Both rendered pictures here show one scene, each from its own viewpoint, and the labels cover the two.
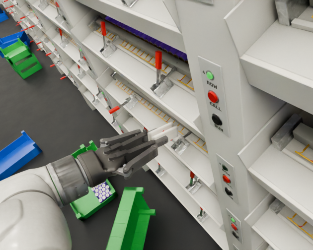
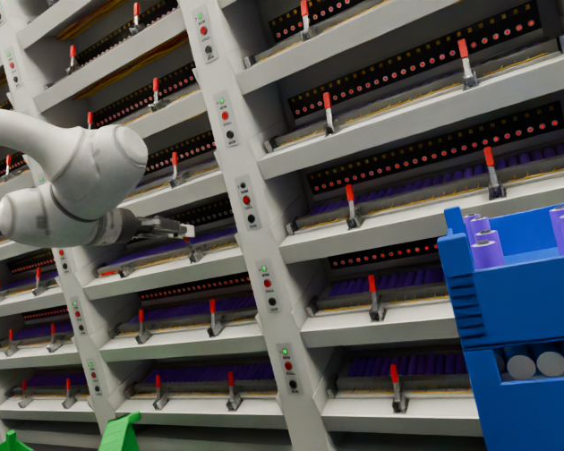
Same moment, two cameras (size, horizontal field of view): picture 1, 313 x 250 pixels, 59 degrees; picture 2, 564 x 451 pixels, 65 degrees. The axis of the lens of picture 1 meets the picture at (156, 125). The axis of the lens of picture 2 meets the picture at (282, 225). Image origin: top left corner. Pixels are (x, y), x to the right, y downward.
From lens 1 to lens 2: 0.88 m
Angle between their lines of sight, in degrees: 55
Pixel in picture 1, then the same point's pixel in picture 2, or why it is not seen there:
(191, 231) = not seen: outside the picture
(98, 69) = (78, 261)
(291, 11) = (251, 62)
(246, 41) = (235, 69)
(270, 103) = (257, 120)
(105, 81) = (85, 277)
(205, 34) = (216, 77)
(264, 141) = (261, 145)
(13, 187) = not seen: hidden behind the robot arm
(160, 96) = (178, 185)
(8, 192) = not seen: hidden behind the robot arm
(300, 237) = (313, 231)
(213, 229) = (253, 407)
